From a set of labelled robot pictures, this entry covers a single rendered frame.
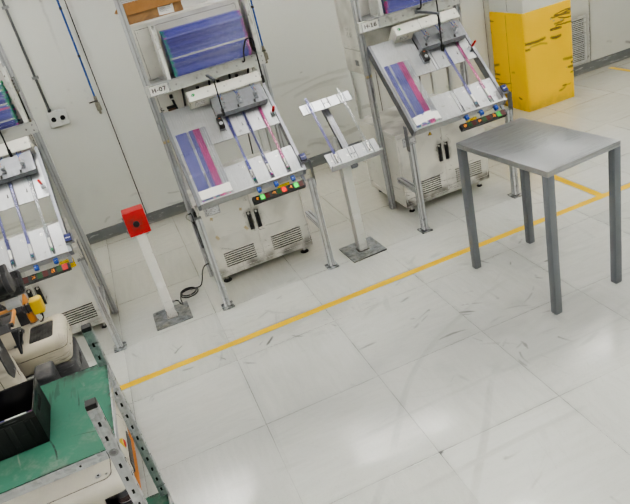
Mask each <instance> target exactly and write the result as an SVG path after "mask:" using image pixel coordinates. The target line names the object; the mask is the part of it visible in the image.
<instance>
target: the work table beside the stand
mask: <svg viewBox="0 0 630 504"><path fill-rule="evenodd" d="M456 148H457V155H458V163H459V170H460V178H461V186H462V193H463V201H464V208H465V216H466V223H467V231H468V239H469V246H470V254H471V261H472V267H473V268H475V269H478V268H480V267H481V259H480V251H479V243H478V235H477V227H476V219H475V211H474V203H473V195H472V187H471V179H470V170H469V162H468V154H467V152H470V153H473V154H476V155H479V156H482V157H485V158H488V159H491V160H494V161H498V162H501V163H504V164H507V165H510V166H513V167H516V168H519V171H520V182H521V194H522V205H523V217H524V228H525V240H526V242H527V243H529V244H531V243H533V242H535V236H534V223H533V211H532V198H531V186H530V173H529V172H531V173H534V174H537V175H540V176H542V188H543V202H544V216H545V231H546V245H547V259H548V274H549V288H550V302H551V312H552V313H554V314H555V315H558V314H560V313H562V295H561V279H560V262H559V246H558V229H557V213H556V196H555V180H554V175H556V174H558V173H560V172H562V171H565V170H567V169H569V168H572V167H574V166H576V165H578V164H581V163H583V162H585V161H587V160H590V159H592V158H594V157H597V156H599V155H601V154H603V153H606V152H608V172H609V225H610V277H611V282H613V283H615V284H618V283H620V282H622V241H621V141H620V140H617V139H613V138H608V137H604V136H600V135H595V134H591V133H587V132H582V131H578V130H573V129H569V128H565V127H560V126H556V125H552V124H547V123H543V122H539V121H534V120H530V119H525V118H521V117H520V118H518V119H515V120H513V121H510V122H508V123H505V124H503V125H500V126H498V127H495V128H493V129H490V130H488V131H485V132H482V133H480V134H477V135H475V136H472V137H470V138H467V139H465V140H462V141H460V142H457V143H456Z"/></svg>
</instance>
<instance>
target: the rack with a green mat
mask: <svg viewBox="0 0 630 504"><path fill-rule="evenodd" d="M81 331H82V333H83V335H84V338H85V340H86V342H87V344H88V346H89V348H90V350H91V352H92V354H93V356H94V358H95V361H96V363H97V364H96V365H94V366H91V367H88V368H86V369H83V370H81V371H78V372H75V373H73V374H70V375H68V376H65V377H63V378H60V379H57V380H55V381H52V382H50V383H47V384H45V385H42V386H40V387H41V389H42V391H43V393H44V394H45V396H46V398H47V400H48V402H49V404H50V406H51V411H50V441H49V442H46V443H44V444H41V445H39V446H36V447H34V448H32V449H29V450H27V451H24V452H22V453H19V454H17V455H15V456H12V457H10V458H7V459H5V460H2V461H0V504H2V503H4V502H7V501H9V500H12V499H14V498H16V497H19V496H21V495H23V494H26V493H28V492H31V491H33V490H35V489H38V488H40V487H42V486H45V485H47V484H50V483H52V482H54V481H57V480H59V479H61V478H64V477H66V476H69V475H71V474H73V473H76V472H78V471H81V470H83V469H85V468H88V467H90V466H92V465H95V464H97V463H100V462H102V461H104V460H107V459H109V458H111V460H112V462H113V464H114V466H115V468H116V470H117V472H118V474H119V476H120V478H121V480H122V482H123V484H124V486H125V488H126V490H127V492H128V494H129V496H130V498H131V500H132V502H133V504H174V501H173V499H172V497H171V495H170V493H169V491H168V489H167V486H166V484H165V482H164V480H163V478H162V476H161V474H160V471H159V469H158V467H157V465H156V463H155V461H154V459H153V456H152V454H151V452H150V450H149V448H148V446H147V444H146V441H145V439H144V437H143V435H142V433H141V431H140V429H139V426H138V424H137V422H136V420H135V418H134V416H133V414H132V411H131V409H130V407H129V405H128V403H127V401H126V399H125V396H124V394H123V392H122V390H121V388H120V386H119V384H118V381H117V379H116V377H115V375H114V373H113V371H112V369H111V366H110V364H109V362H108V360H107V358H106V356H105V354H104V351H103V349H102V347H101V345H100V343H99V341H98V339H97V336H96V334H95V332H94V330H93V328H92V326H91V324H90V323H87V324H84V325H81ZM115 402H116V405H117V407H118V409H119V411H120V413H121V415H122V417H123V419H124V421H125V423H126V425H127V428H128V430H129V432H130V434H131V436H132V438H133V440H134V442H135V444H136V446H137V448H138V451H139V453H140V455H141V457H142V459H143V461H144V463H145V465H146V467H147V469H148V472H149V474H150V476H151V478H152V480H153V482H154V484H155V486H156V488H157V490H158V492H159V493H156V494H154V495H152V496H150V497H147V498H145V496H144V494H143V492H142V490H141V488H140V486H139V484H138V482H137V480H136V478H135V476H134V474H133V472H132V470H131V468H130V466H129V464H128V462H127V460H126V458H125V456H124V454H123V452H122V450H121V448H120V442H119V433H118V425H117V417H116V408H115Z"/></svg>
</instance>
